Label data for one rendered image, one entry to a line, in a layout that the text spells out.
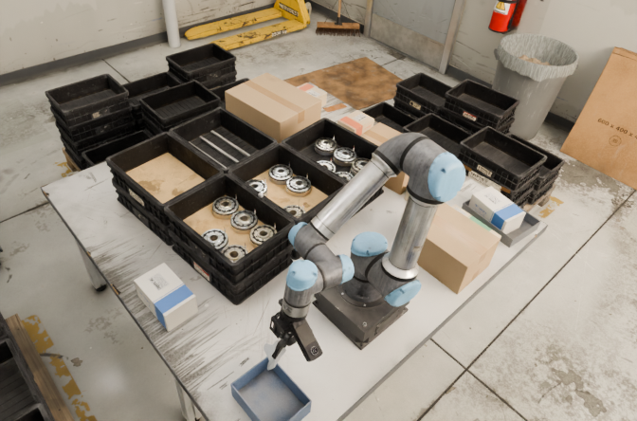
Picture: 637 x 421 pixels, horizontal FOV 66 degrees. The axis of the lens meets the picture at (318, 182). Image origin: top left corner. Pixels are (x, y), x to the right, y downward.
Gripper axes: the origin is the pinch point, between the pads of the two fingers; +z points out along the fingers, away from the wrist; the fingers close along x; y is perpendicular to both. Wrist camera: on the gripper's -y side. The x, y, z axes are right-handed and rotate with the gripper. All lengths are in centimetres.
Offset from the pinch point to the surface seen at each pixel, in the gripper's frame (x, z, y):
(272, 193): -42, -1, 65
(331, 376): -15.2, 15.5, -5.4
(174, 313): 14.7, 12.2, 41.5
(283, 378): -1.7, 14.5, 2.4
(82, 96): -28, 34, 243
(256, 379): 4.1, 17.7, 8.6
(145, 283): 17, 11, 58
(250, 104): -67, -12, 118
